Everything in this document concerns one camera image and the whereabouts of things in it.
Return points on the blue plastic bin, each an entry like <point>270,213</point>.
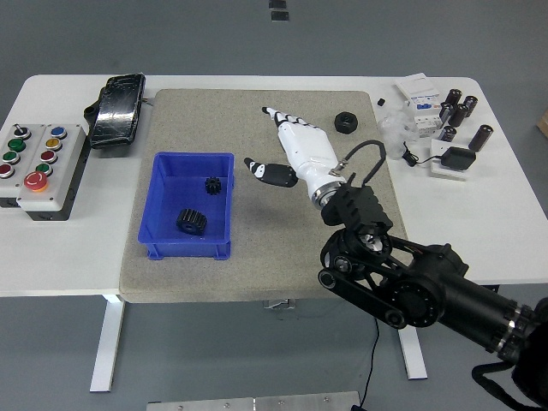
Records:
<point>167,201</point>

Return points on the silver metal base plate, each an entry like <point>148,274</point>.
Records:
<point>252,403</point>

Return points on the small black gear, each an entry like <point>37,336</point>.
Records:
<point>212,186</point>

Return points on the white circuit breaker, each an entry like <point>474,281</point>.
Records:
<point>424,117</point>

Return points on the grey-brown mat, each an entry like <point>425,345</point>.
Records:
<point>257,265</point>

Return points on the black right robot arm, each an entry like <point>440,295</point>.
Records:
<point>428,295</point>

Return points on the brown cardboard box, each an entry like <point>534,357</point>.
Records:
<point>543,123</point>

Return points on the large black gear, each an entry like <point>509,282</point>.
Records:
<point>191,222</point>

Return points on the grey under-table bracket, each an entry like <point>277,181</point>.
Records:
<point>280,304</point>

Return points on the black wrapped pack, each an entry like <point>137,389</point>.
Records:
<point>117,111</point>

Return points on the black power adapter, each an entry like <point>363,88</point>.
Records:
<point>458,157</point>

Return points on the black floor marker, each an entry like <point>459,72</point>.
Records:
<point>279,16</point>
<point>278,3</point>

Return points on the white cardboard box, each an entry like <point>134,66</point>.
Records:
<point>416,85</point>

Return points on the dark cylindrical capacitor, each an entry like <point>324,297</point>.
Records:
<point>480,138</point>
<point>452,98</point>
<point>470,106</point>
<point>447,133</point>
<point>445,113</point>
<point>459,115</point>

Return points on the white square plate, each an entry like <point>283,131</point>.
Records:
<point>438,171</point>

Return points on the black hex nut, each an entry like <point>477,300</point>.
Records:
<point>346,123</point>

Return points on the grey emergency-stop control box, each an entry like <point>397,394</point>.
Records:
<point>64,141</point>

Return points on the clear plastic bag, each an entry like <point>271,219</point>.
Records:
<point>394,126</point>

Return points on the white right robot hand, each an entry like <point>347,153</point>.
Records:
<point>306,147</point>

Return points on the white table leg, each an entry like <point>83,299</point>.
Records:
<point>413,357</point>
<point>107,342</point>

